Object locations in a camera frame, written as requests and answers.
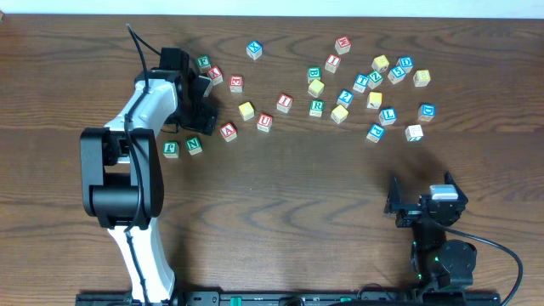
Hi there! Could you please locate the blue P block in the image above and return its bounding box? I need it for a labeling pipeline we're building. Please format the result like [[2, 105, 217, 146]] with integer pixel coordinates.
[[366, 124, 385, 143]]

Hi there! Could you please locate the red block top right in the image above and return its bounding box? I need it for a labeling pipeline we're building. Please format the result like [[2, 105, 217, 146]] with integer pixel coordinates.
[[335, 36, 352, 55]]

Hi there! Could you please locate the blue L block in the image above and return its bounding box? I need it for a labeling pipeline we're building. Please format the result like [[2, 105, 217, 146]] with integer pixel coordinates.
[[378, 108, 397, 126]]

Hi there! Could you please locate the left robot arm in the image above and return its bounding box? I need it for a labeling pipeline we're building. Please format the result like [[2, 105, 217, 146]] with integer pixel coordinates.
[[80, 48, 218, 305]]

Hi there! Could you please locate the blue 2 block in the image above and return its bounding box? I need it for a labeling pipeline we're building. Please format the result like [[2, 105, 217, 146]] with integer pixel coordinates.
[[337, 89, 354, 109]]

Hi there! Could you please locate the red A block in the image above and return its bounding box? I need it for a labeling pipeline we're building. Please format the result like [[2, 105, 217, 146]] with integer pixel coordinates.
[[219, 122, 237, 142]]

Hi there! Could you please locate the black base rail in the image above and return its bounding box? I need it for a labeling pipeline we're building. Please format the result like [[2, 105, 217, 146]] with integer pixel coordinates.
[[75, 290, 502, 306]]

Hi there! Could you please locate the green Z block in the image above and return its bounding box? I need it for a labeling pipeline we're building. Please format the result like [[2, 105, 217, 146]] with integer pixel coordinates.
[[368, 71, 383, 89]]

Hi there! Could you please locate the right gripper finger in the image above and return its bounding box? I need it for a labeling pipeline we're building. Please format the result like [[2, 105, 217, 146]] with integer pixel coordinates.
[[444, 170, 463, 196], [383, 177, 402, 213]]

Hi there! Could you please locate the red I block upper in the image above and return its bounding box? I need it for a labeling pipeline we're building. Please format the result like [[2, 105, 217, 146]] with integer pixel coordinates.
[[325, 54, 341, 73]]

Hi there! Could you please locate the yellow O block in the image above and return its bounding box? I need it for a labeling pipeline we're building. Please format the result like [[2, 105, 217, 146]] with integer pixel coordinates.
[[239, 101, 255, 121]]

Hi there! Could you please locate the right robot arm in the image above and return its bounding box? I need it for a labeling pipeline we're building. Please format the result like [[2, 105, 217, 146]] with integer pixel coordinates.
[[384, 173, 477, 305]]

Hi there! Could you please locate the red I block centre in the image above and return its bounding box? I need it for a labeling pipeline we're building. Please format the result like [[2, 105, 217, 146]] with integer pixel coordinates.
[[276, 93, 293, 113]]

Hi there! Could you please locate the yellow block hammer side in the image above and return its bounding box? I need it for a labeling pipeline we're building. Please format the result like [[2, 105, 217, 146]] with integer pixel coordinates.
[[367, 92, 383, 110]]

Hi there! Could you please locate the red U block centre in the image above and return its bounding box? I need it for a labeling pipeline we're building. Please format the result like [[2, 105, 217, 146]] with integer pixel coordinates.
[[257, 114, 273, 133]]

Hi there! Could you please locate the red i block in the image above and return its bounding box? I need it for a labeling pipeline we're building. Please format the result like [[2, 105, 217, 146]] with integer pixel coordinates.
[[276, 93, 293, 113], [325, 54, 341, 73]]

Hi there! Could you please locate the blue D block upper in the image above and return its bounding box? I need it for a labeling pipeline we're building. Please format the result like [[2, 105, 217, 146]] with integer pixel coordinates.
[[396, 56, 414, 73]]

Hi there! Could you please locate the green F block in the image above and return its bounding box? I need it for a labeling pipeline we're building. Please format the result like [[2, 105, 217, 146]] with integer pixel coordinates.
[[196, 55, 212, 74]]

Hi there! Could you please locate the yellow S block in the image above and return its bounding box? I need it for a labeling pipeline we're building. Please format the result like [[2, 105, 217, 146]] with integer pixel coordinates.
[[331, 105, 349, 124]]

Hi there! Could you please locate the green N block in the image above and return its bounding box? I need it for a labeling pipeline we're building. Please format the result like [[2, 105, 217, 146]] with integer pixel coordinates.
[[185, 137, 202, 156]]

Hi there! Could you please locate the yellow 8 block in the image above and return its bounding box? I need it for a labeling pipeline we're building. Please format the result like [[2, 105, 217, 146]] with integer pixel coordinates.
[[413, 70, 431, 88]]

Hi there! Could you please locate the blue 5 block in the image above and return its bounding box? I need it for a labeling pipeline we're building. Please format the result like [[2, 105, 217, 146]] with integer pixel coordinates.
[[388, 66, 406, 84]]

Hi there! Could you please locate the green B block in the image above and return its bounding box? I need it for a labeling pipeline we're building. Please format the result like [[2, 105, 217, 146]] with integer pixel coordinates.
[[307, 66, 321, 83]]

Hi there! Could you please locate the red X block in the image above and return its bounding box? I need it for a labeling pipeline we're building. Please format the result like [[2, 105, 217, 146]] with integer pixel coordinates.
[[207, 66, 224, 86]]

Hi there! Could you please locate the green R block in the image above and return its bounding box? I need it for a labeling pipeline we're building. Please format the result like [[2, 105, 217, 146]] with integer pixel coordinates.
[[309, 99, 324, 117]]

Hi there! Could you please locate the plain wood L block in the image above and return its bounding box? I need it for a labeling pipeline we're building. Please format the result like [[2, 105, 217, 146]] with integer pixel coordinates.
[[405, 124, 424, 142]]

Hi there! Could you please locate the blue X block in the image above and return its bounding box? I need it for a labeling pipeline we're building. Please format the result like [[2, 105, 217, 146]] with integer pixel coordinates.
[[246, 41, 263, 60]]

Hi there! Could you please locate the yellow block upper right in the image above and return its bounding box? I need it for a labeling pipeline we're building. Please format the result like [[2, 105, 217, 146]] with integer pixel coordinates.
[[371, 54, 389, 73]]

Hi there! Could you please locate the yellow block centre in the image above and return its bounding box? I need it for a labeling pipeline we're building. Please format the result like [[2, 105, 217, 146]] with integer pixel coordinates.
[[308, 79, 325, 98]]

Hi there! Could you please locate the green J block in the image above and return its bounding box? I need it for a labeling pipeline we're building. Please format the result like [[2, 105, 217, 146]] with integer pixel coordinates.
[[162, 141, 179, 158]]

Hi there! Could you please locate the red E block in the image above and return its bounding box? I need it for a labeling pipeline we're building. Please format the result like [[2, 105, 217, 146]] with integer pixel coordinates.
[[229, 75, 243, 93]]

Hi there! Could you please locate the blue d block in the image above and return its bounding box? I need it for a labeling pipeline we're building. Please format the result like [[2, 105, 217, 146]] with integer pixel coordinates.
[[396, 56, 414, 73], [417, 104, 436, 122]]

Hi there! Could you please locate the blue T block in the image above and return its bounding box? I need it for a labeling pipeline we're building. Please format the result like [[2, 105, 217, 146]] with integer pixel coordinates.
[[353, 74, 369, 94]]

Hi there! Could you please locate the blue D block right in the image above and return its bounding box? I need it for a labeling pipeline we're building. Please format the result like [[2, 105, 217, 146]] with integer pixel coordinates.
[[417, 104, 436, 122]]

